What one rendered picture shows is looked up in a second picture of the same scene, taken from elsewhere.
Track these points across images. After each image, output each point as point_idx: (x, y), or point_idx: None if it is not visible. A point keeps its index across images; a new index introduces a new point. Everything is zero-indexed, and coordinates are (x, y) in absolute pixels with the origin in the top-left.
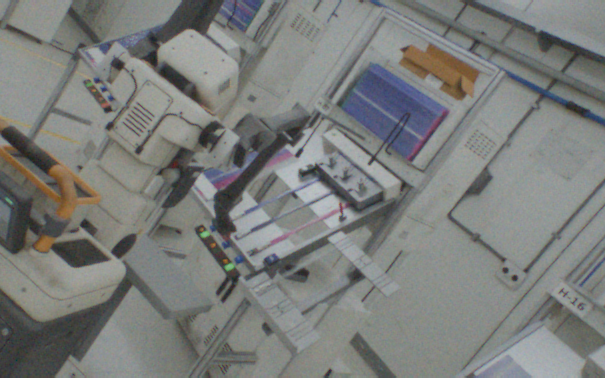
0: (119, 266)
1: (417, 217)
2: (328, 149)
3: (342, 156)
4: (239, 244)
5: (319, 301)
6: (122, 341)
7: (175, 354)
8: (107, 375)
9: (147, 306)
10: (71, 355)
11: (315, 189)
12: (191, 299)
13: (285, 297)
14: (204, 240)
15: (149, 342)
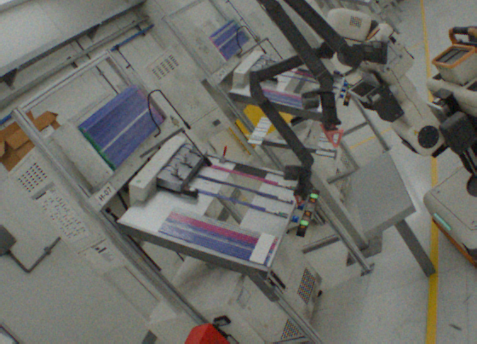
0: (429, 77)
1: None
2: (148, 192)
3: (161, 172)
4: None
5: None
6: (364, 320)
7: (325, 321)
8: (393, 286)
9: None
10: (434, 204)
11: (202, 185)
12: (365, 168)
13: (319, 141)
14: (309, 220)
15: (341, 326)
